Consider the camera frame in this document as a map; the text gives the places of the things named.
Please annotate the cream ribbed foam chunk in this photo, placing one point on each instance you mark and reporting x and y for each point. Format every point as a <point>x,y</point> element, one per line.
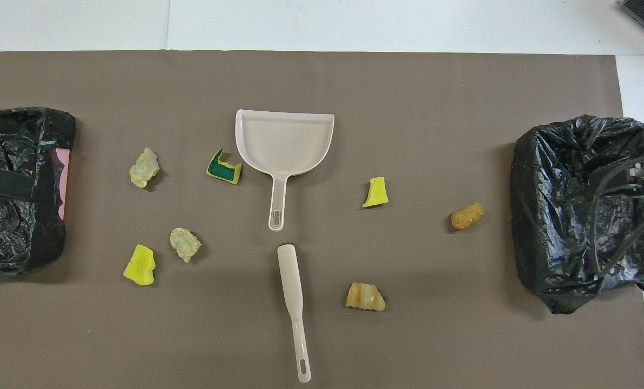
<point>185,243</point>

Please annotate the yellow sponge wedge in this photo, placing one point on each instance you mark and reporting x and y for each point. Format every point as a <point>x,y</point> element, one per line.
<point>376,194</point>

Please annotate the pink plastic bin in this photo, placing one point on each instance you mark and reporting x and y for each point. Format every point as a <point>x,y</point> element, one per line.
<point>64,183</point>

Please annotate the pale beige foam chunk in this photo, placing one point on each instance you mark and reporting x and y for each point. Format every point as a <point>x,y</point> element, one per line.
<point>144,168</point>

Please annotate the black bag over pink bin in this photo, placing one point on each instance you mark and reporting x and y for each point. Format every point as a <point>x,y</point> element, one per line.
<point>8,135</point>

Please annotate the bright yellow foam block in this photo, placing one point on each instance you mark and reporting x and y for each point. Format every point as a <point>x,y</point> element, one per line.
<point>139,265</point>

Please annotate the beige hand brush black bristles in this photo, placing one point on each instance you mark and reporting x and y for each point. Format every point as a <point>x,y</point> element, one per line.
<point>290,281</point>

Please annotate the green and yellow sponge piece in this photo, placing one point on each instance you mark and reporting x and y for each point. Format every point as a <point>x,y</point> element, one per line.
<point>222,172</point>

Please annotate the crumpled black trash bag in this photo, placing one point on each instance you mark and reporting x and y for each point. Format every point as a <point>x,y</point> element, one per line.
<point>549,216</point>

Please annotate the orange-brown foam cylinder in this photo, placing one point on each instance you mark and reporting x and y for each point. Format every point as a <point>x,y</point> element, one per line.
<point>467,216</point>

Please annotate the brown paper table mat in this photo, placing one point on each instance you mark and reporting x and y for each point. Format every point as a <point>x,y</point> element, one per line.
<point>354,81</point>

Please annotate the orange striped foam chunk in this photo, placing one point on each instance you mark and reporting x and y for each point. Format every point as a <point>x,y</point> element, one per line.
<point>365,298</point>

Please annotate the beige plastic dustpan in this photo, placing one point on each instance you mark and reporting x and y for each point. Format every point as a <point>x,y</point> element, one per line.
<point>284,140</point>

